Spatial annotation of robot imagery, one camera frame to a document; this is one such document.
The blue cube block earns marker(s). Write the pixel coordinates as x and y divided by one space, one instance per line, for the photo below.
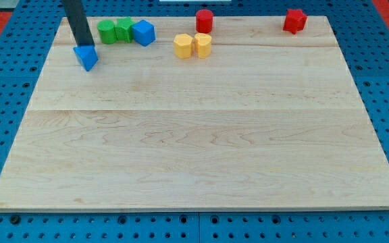
143 32

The green cylinder block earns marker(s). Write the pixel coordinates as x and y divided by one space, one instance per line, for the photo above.
107 33

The red cylinder block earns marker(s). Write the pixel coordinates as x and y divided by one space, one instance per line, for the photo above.
204 21

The red star block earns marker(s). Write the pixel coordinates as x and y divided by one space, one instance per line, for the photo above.
295 20

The blue triangle block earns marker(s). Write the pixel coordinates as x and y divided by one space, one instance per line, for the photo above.
86 56

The yellow heart block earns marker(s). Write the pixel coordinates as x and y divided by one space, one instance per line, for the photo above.
203 43

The wooden board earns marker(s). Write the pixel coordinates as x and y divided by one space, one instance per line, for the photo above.
270 121

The yellow hexagon block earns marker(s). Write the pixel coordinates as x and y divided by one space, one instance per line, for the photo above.
183 46

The black robot arm stick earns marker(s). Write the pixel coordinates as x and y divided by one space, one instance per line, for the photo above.
78 22

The green star block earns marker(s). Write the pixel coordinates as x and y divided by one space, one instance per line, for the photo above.
123 29

